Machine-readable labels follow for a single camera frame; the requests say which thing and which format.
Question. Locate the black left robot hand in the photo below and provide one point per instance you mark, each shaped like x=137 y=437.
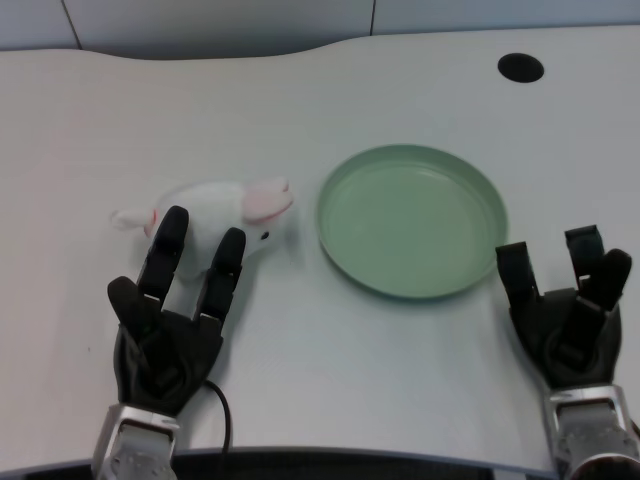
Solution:
x=165 y=345

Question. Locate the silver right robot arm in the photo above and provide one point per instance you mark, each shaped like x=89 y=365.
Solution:
x=590 y=435

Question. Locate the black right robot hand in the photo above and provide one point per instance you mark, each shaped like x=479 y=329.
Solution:
x=570 y=330

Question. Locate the white rabbit doll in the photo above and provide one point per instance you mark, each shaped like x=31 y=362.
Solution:
x=210 y=220

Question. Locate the green round plate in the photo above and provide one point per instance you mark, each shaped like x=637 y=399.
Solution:
x=414 y=222

